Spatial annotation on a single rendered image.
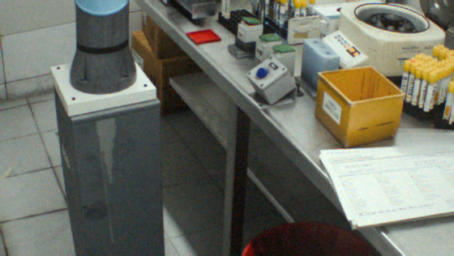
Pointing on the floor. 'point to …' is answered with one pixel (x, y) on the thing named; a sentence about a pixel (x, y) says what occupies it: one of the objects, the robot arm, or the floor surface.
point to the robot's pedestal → (113, 179)
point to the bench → (279, 141)
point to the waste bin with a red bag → (307, 241)
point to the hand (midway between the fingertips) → (251, 2)
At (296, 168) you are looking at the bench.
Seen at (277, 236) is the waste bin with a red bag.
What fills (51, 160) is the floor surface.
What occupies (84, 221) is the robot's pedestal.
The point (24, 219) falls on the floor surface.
